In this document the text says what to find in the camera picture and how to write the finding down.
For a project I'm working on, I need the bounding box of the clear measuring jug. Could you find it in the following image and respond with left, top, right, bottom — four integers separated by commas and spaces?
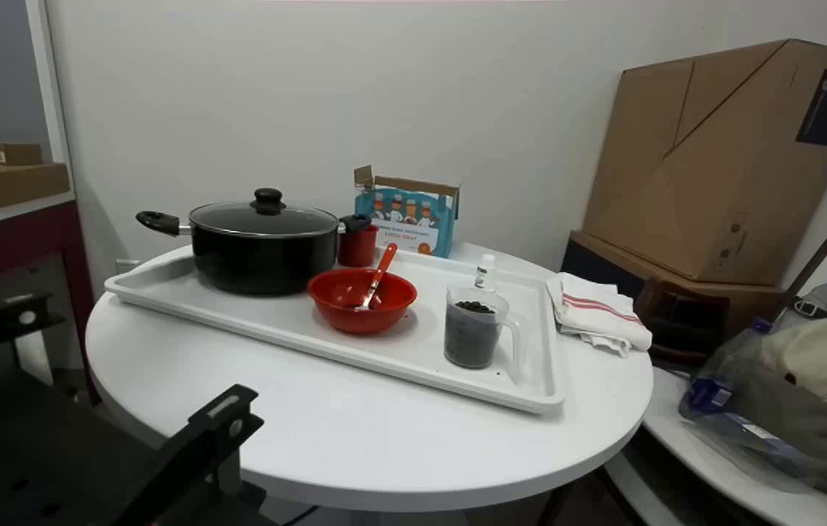
445, 286, 508, 371

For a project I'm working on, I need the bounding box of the red plastic bowl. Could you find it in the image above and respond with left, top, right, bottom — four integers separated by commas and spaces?
307, 267, 417, 335

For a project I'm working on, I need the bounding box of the blue toy box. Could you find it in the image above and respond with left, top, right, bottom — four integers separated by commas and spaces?
354, 164, 459, 256

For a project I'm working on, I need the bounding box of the red mug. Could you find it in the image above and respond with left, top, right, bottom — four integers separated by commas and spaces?
340, 213, 376, 266

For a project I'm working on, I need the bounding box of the black cooking pot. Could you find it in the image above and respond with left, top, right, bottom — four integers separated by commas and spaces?
138, 210, 344, 294

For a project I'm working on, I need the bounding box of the glass pot lid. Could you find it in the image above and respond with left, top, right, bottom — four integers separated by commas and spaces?
189, 187, 340, 237

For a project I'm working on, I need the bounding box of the white plastic tray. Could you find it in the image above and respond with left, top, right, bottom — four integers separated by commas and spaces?
103, 241, 568, 418

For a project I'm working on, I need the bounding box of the white red striped cloth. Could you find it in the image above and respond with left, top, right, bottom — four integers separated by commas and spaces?
547, 272, 652, 352

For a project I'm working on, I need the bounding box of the round white table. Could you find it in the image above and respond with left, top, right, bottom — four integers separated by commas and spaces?
84, 294, 652, 510

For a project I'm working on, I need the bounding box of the large cardboard box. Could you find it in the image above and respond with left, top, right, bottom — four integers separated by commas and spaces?
585, 38, 827, 282

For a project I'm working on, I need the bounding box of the grey backpack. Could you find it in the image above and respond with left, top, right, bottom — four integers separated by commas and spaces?
677, 282, 827, 492

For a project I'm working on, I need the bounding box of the red handled spoon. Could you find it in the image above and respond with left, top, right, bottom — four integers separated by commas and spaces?
354, 241, 397, 313

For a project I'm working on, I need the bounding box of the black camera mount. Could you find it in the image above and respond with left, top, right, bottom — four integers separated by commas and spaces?
0, 294, 272, 526

